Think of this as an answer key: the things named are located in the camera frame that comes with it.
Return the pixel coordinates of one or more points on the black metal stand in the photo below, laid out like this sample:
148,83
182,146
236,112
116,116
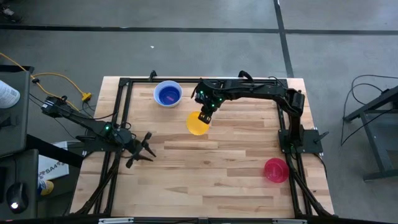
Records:
382,174

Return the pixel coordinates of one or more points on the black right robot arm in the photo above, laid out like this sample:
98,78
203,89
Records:
255,90

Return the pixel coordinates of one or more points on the black desk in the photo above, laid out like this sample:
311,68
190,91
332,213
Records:
31,168

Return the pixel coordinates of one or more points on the purple translucent bowl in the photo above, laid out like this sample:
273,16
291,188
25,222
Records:
169,94

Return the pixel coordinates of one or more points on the yellow bowl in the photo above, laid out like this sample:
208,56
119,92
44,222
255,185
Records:
194,127

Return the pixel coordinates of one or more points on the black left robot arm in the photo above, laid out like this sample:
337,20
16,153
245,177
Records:
81,119

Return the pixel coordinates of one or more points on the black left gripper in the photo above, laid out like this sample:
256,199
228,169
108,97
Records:
135,146

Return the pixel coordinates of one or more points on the yellow plug connector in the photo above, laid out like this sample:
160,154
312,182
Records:
86,96

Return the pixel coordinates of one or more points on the dark floor object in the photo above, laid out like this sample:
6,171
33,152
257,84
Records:
7,13

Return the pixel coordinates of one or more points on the red translucent bowl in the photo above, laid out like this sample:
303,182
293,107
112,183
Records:
276,170

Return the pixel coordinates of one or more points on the white bowl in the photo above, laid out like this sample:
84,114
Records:
168,106

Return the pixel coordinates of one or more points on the blue bowl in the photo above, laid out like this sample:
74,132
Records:
159,95

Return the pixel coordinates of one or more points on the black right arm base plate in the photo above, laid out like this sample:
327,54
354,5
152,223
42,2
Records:
311,140

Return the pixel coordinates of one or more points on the yellow and blue package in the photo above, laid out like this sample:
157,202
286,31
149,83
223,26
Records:
46,188

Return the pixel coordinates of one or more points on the white labelled bottle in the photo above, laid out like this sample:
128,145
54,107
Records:
7,95

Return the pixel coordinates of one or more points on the black frame clamp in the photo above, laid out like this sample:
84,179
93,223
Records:
152,74
245,74

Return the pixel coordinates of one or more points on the dark grey box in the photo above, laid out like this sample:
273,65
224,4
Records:
15,124

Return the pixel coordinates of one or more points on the black computer mouse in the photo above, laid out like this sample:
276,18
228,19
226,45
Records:
17,197

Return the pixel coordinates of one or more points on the white printed SA4 box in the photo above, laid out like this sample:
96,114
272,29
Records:
51,165

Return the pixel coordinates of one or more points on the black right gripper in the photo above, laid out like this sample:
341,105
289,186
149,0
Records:
208,93

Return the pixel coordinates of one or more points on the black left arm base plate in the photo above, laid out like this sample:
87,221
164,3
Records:
93,147

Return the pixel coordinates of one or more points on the black aluminium frame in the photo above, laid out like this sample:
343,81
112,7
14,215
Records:
140,81

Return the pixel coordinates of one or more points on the black beam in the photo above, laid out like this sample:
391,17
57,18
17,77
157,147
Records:
53,151

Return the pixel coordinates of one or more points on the silver bracket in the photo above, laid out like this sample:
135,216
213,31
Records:
289,221
115,220

